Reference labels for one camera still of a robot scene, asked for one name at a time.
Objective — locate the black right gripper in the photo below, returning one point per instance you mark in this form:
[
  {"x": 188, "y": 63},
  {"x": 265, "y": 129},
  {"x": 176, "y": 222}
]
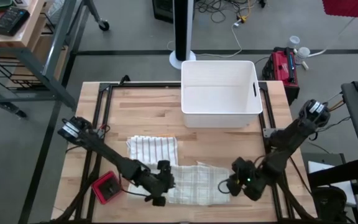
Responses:
[{"x": 253, "y": 183}]

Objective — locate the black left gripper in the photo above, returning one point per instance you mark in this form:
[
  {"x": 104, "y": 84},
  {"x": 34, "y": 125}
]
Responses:
[{"x": 157, "y": 185}]

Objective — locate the white towel with brown stripes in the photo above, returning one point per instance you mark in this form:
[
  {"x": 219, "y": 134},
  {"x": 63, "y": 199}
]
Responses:
[{"x": 154, "y": 149}]

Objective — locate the off-white towel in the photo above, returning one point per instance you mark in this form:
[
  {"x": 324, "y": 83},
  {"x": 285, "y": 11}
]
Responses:
[{"x": 197, "y": 183}]

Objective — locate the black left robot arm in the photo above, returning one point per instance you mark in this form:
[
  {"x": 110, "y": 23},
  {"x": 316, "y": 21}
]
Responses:
[{"x": 104, "y": 149}]

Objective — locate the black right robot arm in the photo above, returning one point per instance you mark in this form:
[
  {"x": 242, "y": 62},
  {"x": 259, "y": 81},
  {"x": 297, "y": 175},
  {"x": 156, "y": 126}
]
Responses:
[{"x": 291, "y": 137}]

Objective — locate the red black square device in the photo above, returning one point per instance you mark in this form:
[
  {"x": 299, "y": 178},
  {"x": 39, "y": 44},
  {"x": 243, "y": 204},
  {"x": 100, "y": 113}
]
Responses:
[{"x": 104, "y": 189}]

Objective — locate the white paper sheet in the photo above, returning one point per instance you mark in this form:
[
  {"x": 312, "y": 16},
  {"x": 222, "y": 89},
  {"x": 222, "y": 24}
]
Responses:
[{"x": 317, "y": 166}]

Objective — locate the white perforated plastic basket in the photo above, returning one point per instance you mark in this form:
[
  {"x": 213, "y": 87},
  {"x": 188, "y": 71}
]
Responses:
[{"x": 219, "y": 90}]

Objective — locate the black backpack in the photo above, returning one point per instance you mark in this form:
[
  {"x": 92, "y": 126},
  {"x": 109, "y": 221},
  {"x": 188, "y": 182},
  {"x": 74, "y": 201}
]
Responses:
[{"x": 329, "y": 203}]

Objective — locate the red black tool case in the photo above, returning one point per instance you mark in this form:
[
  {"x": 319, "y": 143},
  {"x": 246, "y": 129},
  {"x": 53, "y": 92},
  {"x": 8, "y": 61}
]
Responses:
[{"x": 280, "y": 67}]

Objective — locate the white plastic bottle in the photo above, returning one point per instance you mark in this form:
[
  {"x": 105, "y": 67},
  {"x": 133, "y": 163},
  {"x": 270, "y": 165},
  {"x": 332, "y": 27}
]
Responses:
[{"x": 303, "y": 53}]

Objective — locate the white plastic cup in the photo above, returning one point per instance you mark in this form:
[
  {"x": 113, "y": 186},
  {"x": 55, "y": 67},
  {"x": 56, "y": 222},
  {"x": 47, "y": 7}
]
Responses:
[{"x": 294, "y": 41}]

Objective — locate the tower fan with round base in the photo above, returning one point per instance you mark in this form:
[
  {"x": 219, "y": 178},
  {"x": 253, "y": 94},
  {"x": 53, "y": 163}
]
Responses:
[{"x": 182, "y": 31}]

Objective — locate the yellow plug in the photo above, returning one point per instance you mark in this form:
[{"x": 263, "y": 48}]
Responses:
[{"x": 242, "y": 18}]

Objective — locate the black caster wheel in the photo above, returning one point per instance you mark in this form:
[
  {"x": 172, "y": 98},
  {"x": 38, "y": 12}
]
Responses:
[{"x": 103, "y": 25}]

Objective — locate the black box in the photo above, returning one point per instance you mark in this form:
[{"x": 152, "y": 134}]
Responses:
[{"x": 163, "y": 11}]

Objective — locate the red acoustic panel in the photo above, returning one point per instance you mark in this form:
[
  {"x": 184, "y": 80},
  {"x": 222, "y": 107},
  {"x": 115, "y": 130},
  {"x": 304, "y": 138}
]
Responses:
[{"x": 350, "y": 7}]

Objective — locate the wooden workbench with grey legs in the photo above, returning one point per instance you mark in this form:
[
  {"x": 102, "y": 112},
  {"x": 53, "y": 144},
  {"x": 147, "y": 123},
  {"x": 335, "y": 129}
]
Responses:
[{"x": 33, "y": 18}]

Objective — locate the black keypad device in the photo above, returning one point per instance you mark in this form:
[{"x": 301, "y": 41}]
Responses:
[{"x": 9, "y": 21}]

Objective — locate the green tray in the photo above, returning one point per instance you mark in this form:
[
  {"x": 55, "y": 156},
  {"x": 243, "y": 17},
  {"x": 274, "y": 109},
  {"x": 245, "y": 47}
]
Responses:
[{"x": 2, "y": 3}]

